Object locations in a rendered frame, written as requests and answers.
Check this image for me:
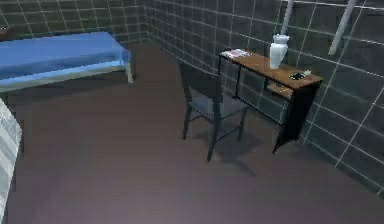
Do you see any black chair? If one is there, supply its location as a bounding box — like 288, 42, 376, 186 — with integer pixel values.
177, 60, 249, 163

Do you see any pink and white book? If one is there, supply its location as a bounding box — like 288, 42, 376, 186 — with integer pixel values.
221, 48, 254, 60

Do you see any brown wooden desk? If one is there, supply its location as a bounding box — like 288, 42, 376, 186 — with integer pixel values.
217, 49, 324, 155

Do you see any white vase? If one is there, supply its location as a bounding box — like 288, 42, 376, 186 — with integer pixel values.
269, 33, 291, 70

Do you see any blue bed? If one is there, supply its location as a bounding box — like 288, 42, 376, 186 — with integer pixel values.
0, 31, 134, 94

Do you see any white striped furniture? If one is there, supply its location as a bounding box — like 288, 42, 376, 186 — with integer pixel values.
0, 98, 23, 224

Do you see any dark brown object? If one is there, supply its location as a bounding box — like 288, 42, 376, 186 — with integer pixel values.
0, 26, 12, 42

